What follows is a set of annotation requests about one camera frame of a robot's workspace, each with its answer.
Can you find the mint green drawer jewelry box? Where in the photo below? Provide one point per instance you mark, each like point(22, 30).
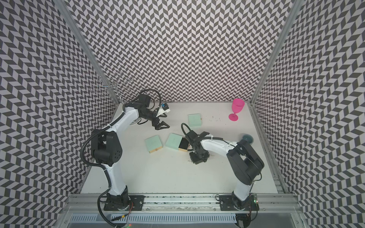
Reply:
point(195, 120)

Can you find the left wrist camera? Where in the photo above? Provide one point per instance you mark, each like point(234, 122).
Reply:
point(163, 109)

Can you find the pink plastic goblet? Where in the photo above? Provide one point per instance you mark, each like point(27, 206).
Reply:
point(237, 107)

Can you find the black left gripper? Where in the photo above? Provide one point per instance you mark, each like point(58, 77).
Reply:
point(158, 127)

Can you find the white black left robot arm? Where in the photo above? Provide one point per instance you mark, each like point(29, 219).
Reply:
point(107, 150)

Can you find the teal round dish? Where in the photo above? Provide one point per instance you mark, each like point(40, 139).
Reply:
point(248, 138)

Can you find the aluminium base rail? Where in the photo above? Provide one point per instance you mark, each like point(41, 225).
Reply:
point(213, 203)

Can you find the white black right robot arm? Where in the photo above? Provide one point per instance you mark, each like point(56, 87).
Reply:
point(246, 164)

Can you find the silver metal jewelry stand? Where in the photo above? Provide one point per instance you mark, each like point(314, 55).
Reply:
point(118, 86)

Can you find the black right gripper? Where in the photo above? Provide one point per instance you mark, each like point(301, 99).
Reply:
point(196, 161)

